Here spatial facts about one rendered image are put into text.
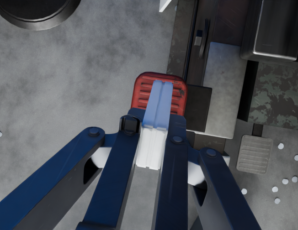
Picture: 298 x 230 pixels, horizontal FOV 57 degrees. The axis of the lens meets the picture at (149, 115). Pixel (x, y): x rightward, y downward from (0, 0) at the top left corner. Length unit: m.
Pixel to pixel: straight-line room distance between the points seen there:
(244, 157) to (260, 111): 0.53
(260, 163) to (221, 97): 0.58
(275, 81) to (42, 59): 0.91
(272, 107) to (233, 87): 0.07
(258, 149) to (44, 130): 0.80
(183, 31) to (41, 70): 0.56
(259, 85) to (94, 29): 0.79
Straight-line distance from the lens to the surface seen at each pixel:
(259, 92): 0.44
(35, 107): 1.18
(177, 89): 0.30
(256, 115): 0.44
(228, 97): 0.43
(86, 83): 1.10
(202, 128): 0.37
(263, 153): 0.98
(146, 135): 0.16
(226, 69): 0.43
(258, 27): 0.39
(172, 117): 0.18
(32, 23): 1.17
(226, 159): 0.46
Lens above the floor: 1.06
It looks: 84 degrees down
